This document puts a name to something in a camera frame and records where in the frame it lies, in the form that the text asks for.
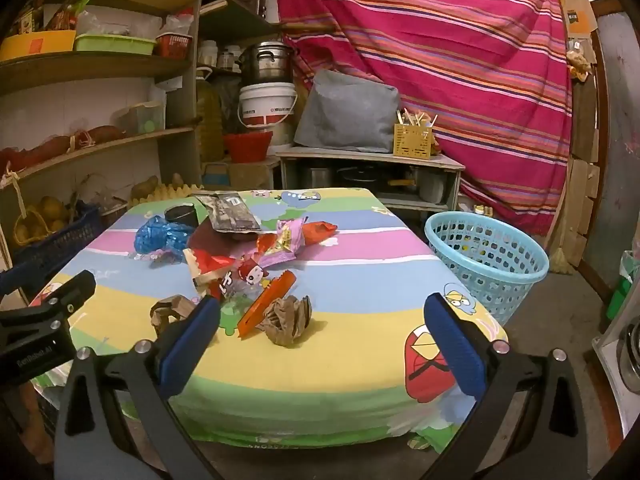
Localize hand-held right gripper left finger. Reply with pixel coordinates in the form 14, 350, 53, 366
54, 295, 223, 480

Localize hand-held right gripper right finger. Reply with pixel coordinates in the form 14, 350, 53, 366
422, 292, 589, 480

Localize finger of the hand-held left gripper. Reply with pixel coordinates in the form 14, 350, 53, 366
0, 270, 97, 343

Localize long orange stick wrapper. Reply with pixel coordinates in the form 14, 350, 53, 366
237, 270, 297, 341

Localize red and white wrapper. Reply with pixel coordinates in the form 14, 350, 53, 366
182, 247, 237, 292

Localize red cartoon snack wrapper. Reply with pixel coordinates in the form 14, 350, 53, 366
210, 255, 274, 307

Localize light blue plastic basket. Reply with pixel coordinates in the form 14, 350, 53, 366
424, 211, 550, 326

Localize dark red packet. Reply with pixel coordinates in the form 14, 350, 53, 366
186, 220, 261, 262

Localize blue plastic bag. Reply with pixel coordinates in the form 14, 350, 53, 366
134, 215, 196, 264

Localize black plastic cup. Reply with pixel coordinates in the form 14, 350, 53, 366
164, 203, 199, 226

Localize pink snack wrapper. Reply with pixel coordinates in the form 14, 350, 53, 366
257, 216, 311, 269

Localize orange plastic wrapper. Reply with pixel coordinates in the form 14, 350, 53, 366
300, 221, 339, 247

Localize dark blue plastic crate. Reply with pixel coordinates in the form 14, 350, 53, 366
12, 204, 104, 277

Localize pile of oranges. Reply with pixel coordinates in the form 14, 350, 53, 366
12, 197, 69, 247

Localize striped cartoon tablecloth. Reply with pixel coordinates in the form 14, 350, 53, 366
30, 187, 509, 453

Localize large potato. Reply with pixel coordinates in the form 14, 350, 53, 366
131, 176, 160, 200

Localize stack of yellow egg trays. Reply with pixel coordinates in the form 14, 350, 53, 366
127, 184, 207, 209

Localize red net bag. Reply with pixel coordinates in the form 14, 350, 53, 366
0, 125, 127, 173

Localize white container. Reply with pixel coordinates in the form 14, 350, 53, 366
417, 175, 446, 204

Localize cardboard box with blue print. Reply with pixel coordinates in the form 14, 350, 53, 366
201, 161, 281, 192

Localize steel bowl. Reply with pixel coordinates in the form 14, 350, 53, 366
617, 317, 640, 387

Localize black pan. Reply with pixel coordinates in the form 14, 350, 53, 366
336, 165, 382, 191

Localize clear plastic box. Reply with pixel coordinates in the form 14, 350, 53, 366
112, 102, 166, 136

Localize red plastic basin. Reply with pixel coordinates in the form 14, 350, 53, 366
223, 131, 274, 164

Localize low wooden cabinet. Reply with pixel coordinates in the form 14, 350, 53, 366
275, 146, 466, 212

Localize small steel pot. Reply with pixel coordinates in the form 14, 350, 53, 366
300, 165, 334, 194

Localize yellow chopstick holder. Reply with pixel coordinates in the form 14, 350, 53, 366
393, 122, 434, 160

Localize yellow oil jug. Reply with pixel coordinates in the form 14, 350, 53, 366
195, 67, 225, 163

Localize bunch of chopsticks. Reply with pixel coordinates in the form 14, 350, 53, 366
397, 107, 441, 128

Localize wooden shelf unit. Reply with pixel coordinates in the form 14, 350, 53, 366
0, 0, 203, 266

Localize white plastic bucket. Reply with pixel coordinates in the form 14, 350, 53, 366
237, 82, 299, 129

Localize grey cushion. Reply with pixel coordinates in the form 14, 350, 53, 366
294, 69, 400, 154

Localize yellow plastic container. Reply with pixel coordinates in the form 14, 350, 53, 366
0, 30, 77, 64

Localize green plastic tray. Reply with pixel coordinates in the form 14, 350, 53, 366
74, 34, 157, 56

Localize small red basket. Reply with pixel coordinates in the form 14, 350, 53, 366
155, 32, 194, 58

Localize pink striped hanging cloth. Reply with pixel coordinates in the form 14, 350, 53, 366
274, 0, 574, 237

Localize large steel pot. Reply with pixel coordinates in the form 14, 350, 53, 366
242, 41, 297, 85

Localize cardboard wall pieces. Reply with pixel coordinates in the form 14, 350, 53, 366
554, 0, 602, 263

